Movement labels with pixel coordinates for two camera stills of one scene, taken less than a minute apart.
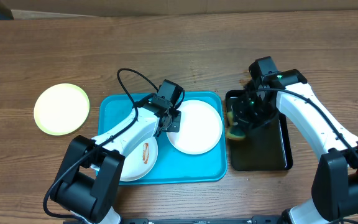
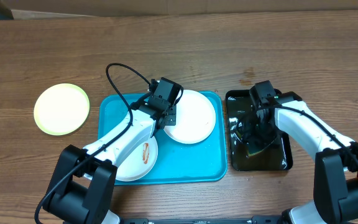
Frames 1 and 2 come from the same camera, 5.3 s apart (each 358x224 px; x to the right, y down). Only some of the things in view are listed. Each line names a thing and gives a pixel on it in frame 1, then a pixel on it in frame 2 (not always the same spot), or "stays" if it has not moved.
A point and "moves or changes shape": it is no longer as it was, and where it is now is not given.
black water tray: x=266 y=148 stays
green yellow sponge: x=229 y=134 → x=255 y=148
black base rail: x=256 y=219 stays
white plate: x=140 y=162 stays
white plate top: x=201 y=128 moves or changes shape
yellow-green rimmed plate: x=61 y=109 stays
